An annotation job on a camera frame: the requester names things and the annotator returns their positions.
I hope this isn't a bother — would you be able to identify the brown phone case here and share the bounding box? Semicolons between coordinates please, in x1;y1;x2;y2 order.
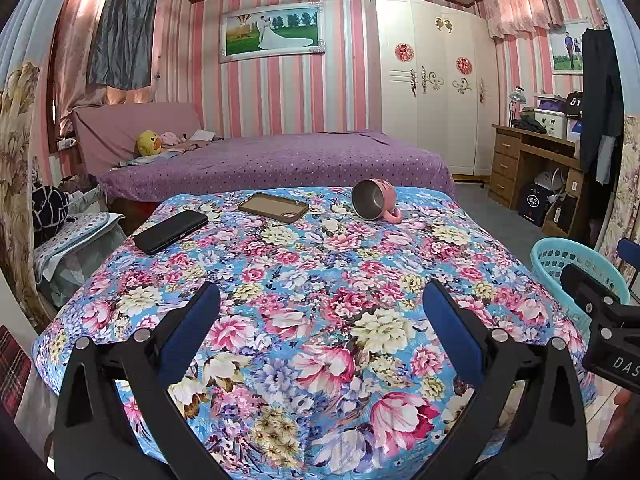
237;192;310;223

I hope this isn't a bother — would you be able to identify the white wardrobe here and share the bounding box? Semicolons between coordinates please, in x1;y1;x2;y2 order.
372;0;498;181

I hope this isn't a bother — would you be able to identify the pink curtain valance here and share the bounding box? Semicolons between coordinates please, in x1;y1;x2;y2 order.
482;0;563;38

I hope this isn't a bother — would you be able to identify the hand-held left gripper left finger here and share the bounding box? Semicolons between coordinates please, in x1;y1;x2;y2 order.
54;281;223;480

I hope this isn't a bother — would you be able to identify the wooden desk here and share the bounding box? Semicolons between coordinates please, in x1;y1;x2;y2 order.
489;124;596;235

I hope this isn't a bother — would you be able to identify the pink covered headboard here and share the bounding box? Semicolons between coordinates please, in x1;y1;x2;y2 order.
70;101;203;176

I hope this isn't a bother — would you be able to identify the grey curtain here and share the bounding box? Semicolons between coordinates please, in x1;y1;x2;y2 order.
86;0;160;90

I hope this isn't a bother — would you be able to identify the dark hanging garment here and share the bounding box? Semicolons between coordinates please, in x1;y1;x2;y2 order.
579;27;626;186

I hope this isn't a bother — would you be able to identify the yellow duck plush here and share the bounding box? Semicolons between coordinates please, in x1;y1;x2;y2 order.
136;130;163;157

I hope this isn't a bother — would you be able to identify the purple dotted bedspread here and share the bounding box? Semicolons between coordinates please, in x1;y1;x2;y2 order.
97;131;457;206

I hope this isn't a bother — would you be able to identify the translucent storage box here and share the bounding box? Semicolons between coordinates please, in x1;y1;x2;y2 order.
47;225;128;311

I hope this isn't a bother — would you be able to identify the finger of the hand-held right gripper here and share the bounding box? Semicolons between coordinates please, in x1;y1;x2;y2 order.
559;263;624;332
616;237;640;267

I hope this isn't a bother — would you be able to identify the pink mug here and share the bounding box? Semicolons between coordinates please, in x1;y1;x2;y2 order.
351;178;402;224

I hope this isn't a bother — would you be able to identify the black phone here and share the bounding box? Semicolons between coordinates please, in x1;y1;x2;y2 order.
132;210;209;255

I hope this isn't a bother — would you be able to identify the framed wedding picture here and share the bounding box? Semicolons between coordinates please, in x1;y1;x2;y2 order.
218;1;326;64

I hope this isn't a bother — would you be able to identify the red plaid cloth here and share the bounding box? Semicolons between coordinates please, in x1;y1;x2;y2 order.
0;325;33;426

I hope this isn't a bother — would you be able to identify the teal plastic basket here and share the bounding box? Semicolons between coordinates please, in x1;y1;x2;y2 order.
530;236;631;331

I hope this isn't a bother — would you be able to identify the white fan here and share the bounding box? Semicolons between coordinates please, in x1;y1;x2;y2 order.
532;170;566;197

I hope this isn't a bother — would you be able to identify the small framed photo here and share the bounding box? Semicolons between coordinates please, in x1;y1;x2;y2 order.
549;19;591;76

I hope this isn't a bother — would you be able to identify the black bag with round label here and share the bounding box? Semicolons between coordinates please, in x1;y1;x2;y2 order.
518;183;546;221

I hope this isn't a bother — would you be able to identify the pink curtain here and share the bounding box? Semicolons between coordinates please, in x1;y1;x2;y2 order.
52;0;121;136

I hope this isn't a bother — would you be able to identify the person's right hand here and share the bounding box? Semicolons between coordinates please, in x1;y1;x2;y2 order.
600;389;640;461

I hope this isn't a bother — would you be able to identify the beige floral curtain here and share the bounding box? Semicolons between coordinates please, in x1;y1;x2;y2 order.
597;115;640;281
0;0;66;331

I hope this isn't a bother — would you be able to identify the desk lamp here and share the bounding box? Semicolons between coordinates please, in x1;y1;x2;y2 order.
507;89;525;128

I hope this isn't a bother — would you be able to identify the polka dot cloth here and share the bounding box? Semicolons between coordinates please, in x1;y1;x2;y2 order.
34;211;126;281

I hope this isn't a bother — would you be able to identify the black patterned bag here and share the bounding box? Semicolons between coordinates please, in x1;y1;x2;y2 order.
32;185;71;233

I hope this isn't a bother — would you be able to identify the floral tablecloth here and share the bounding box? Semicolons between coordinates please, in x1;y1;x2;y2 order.
31;186;598;480

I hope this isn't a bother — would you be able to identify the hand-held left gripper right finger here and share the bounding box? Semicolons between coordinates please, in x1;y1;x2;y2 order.
422;279;588;480

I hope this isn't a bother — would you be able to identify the white box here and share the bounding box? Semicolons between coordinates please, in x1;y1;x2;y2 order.
534;109;568;140

